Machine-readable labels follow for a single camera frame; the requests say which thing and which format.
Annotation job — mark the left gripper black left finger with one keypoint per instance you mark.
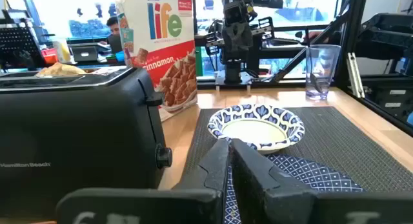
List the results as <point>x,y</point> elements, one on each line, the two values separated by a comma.
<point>213,172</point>

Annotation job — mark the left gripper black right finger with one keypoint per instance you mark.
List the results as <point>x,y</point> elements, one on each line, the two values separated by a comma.
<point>258,191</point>

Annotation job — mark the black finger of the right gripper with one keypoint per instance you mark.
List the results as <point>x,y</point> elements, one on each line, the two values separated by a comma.
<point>213,43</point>
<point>266,26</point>

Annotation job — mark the Life cinnamon cereal box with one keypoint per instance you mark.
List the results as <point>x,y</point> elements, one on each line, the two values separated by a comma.
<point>167,56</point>

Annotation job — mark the black two-slot toaster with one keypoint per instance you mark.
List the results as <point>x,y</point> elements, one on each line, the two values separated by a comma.
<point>80,127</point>

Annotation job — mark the toasted bread slice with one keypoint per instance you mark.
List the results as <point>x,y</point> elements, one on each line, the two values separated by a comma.
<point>61,70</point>

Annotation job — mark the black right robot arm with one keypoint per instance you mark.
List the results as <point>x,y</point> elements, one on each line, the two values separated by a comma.
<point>233,72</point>

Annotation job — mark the blue patterned paper bowl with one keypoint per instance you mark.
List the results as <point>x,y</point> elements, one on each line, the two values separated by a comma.
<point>255,130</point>

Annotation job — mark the blue patterned ceramic plate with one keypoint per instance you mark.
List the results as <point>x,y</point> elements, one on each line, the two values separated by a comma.
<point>316,175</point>

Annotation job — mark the clear plastic cup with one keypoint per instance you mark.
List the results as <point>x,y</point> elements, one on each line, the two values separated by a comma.
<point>322,62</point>

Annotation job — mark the metal spoon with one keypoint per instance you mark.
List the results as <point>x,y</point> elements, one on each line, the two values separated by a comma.
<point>315,83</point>

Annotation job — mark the grey woven placemat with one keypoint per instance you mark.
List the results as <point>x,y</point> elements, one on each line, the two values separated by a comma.
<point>338,137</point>

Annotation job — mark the person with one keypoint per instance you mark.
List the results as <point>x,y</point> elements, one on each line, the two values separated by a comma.
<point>113,25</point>

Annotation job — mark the black stacked storage trays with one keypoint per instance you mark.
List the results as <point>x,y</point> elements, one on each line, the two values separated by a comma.
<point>387,33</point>

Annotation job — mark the grey desktop device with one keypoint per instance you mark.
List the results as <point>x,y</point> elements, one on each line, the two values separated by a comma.
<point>84,53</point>

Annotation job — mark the yellow jug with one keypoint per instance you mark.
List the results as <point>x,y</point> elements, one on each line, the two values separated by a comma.
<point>63,51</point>

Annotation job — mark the red plastic bin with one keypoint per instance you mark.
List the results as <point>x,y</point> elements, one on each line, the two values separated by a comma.
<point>50,57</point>

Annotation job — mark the black perforated rack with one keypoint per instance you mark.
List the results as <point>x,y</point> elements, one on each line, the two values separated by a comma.
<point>19,43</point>

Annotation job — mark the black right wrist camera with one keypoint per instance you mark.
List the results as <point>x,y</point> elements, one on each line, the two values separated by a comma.
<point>235,12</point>

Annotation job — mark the black metal rig frame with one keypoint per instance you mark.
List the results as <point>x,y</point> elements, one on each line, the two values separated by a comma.
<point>351,30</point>

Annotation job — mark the white metal bracket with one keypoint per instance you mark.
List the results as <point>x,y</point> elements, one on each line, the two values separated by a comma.
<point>355,75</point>

